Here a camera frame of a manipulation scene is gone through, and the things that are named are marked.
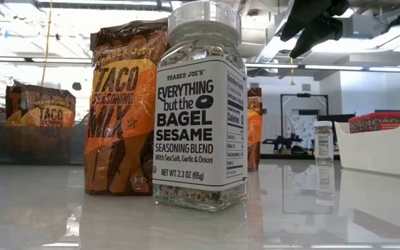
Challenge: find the white plastic bin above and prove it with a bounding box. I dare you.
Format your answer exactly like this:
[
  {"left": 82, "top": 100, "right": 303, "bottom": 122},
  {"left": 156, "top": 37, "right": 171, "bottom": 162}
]
[{"left": 334, "top": 103, "right": 400, "bottom": 180}]

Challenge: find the small yellow hanging cord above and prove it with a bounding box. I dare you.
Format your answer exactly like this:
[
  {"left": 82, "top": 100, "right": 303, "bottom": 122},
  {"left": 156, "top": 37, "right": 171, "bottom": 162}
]
[{"left": 289, "top": 50, "right": 296, "bottom": 86}]

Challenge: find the black monitor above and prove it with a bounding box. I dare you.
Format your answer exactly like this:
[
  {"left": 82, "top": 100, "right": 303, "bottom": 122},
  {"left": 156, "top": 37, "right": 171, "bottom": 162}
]
[{"left": 317, "top": 112, "right": 357, "bottom": 133}]

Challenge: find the ceiling light strip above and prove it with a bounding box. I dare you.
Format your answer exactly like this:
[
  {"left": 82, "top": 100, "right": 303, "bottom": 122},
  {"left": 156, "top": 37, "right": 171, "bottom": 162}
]
[{"left": 244, "top": 63, "right": 400, "bottom": 74}]

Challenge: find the black metal rig frame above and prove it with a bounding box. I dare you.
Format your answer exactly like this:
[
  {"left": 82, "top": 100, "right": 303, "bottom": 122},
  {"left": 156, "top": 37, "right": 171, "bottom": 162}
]
[{"left": 260, "top": 152, "right": 342, "bottom": 161}]

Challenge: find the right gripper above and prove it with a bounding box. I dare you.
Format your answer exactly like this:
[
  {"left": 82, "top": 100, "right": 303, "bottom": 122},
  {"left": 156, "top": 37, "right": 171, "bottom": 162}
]
[{"left": 280, "top": 0, "right": 350, "bottom": 59}]

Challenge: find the white-lid bagel seasoning jar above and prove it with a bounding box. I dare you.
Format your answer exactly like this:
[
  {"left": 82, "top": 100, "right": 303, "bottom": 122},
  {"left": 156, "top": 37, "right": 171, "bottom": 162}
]
[
  {"left": 313, "top": 120, "right": 335, "bottom": 161},
  {"left": 152, "top": 0, "right": 249, "bottom": 213}
]

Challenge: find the yellow hanging cable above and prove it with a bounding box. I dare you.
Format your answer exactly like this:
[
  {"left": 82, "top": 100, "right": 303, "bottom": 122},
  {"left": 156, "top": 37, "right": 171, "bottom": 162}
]
[{"left": 40, "top": 0, "right": 53, "bottom": 87}]

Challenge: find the black robot figure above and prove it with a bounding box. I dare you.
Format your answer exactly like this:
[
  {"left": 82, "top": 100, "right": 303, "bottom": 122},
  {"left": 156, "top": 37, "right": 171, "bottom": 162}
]
[{"left": 261, "top": 133, "right": 305, "bottom": 155}]

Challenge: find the dark grey plastic bin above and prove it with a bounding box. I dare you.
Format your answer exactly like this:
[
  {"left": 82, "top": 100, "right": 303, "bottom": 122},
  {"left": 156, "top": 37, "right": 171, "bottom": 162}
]
[{"left": 0, "top": 108, "right": 88, "bottom": 166}]

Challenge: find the silver ventilation duct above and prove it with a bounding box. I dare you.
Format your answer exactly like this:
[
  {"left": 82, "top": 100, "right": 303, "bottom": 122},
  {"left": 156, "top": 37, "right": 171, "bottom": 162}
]
[{"left": 255, "top": 0, "right": 312, "bottom": 63}]

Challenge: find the black metal frame stand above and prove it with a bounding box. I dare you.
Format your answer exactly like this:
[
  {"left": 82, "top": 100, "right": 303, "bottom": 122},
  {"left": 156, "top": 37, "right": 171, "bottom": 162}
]
[{"left": 279, "top": 92, "right": 329, "bottom": 153}]

